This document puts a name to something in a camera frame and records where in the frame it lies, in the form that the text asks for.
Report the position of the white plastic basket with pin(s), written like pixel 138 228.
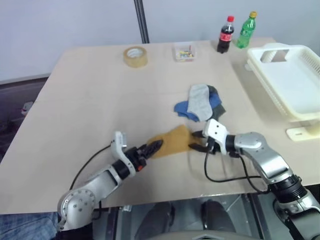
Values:
pixel 282 75

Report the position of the cream plastic basket tray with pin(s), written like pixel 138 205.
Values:
pixel 303 132

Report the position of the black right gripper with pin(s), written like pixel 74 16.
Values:
pixel 213 147

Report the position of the dark rounded shape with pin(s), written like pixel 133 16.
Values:
pixel 216 216
pixel 157 220

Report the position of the green bottle with yellow cap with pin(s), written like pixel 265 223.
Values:
pixel 245 31

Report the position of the yellow sock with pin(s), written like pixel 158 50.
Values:
pixel 175 142

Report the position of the light grey sock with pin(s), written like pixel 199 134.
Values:
pixel 200 100

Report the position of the brown packing tape roll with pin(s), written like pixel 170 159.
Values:
pixel 136 61

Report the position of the cola bottle with red cap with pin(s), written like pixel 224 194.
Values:
pixel 225 35

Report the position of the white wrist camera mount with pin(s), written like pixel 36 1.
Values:
pixel 216 131
pixel 119 146

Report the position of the blue denim cloth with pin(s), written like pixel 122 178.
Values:
pixel 27 226

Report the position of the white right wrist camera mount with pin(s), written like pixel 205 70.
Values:
pixel 216 131

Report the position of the dark grey sock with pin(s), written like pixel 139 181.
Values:
pixel 219 110

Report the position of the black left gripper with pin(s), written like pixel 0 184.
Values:
pixel 137 157

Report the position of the clear box of coloured bits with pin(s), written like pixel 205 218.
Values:
pixel 184 53

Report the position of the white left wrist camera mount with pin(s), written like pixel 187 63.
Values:
pixel 119 146

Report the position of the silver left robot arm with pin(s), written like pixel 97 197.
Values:
pixel 95 187

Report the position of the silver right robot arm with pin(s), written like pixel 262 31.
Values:
pixel 272 162

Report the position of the black metal pole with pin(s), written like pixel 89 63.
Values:
pixel 141 21

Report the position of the small grey object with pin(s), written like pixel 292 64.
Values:
pixel 27 107

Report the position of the blue sock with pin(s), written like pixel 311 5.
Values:
pixel 182 108

